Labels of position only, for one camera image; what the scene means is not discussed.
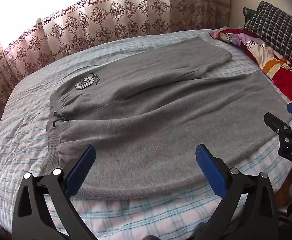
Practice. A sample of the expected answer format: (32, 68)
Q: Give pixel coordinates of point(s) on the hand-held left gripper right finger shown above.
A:
(209, 170)

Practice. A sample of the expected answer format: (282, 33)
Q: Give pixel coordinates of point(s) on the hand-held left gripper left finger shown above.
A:
(82, 170)

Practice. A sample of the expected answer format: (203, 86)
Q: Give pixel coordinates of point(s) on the grey pants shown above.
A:
(148, 120)

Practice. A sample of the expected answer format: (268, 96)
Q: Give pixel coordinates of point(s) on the colourful patchwork quilt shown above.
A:
(286, 77)

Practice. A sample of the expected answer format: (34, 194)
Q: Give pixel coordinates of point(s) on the plaid bed sheet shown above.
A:
(26, 130)

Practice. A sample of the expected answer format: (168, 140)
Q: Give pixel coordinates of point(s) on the black white plaid pillow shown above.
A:
(273, 27)

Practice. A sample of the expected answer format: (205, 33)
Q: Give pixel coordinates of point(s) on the dark green cloth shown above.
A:
(247, 13)

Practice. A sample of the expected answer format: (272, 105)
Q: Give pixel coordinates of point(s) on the patterned brown curtain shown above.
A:
(98, 20)

